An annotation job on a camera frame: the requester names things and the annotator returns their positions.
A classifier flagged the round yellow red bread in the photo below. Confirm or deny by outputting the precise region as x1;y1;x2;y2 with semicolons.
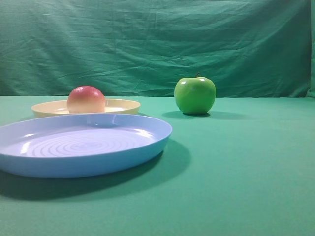
67;86;105;113

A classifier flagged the blue plastic plate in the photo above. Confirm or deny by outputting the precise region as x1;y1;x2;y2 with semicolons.
0;114;173;178

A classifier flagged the yellow plastic plate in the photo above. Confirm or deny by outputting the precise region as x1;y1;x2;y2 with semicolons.
31;99;141;118

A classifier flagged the green apple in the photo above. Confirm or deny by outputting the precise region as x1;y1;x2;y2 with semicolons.
174;74;217;115

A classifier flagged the green backdrop cloth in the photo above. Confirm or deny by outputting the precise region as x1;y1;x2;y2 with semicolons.
0;0;315;97

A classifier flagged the green tablecloth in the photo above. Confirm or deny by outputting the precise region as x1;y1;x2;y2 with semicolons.
0;97;315;236

